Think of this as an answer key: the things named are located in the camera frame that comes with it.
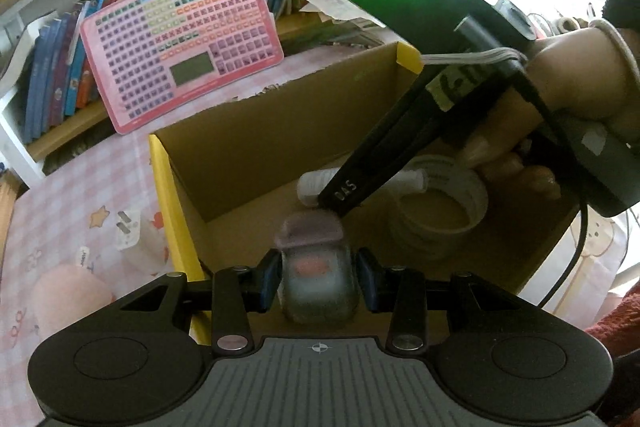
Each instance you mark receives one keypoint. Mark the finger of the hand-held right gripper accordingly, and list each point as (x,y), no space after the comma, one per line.
(410,152)
(370,152)

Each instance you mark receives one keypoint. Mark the yellow cardboard box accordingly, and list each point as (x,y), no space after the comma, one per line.
(240,147)

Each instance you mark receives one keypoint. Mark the stack of books and papers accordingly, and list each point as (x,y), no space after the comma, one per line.
(340,7)

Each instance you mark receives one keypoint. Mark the red cloth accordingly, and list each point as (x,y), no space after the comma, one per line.
(620,322)

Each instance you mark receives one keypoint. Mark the white bookshelf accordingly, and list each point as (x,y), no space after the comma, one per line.
(22,147)

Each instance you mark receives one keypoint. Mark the white plug adapter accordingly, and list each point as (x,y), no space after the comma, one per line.
(147,242)

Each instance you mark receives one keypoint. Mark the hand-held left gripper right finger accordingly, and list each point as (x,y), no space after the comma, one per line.
(366,282)

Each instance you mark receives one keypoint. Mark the pink learning tablet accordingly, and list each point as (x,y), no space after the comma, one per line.
(190,32)

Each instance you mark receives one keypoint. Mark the clear packing tape roll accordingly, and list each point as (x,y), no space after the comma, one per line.
(472,199)

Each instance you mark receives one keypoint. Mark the pink-capped small jar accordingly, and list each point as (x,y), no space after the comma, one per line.
(315,277)

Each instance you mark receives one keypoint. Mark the row of blue books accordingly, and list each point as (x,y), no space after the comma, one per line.
(55,67)

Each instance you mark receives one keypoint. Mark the pink pig plush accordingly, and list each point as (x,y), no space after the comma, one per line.
(70,297)

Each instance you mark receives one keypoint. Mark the white tube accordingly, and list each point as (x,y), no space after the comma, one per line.
(315,184)

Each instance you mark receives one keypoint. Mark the person's right hand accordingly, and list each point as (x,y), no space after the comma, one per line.
(580,77)

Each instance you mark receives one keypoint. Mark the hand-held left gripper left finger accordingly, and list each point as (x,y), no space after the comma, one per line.
(270,282)

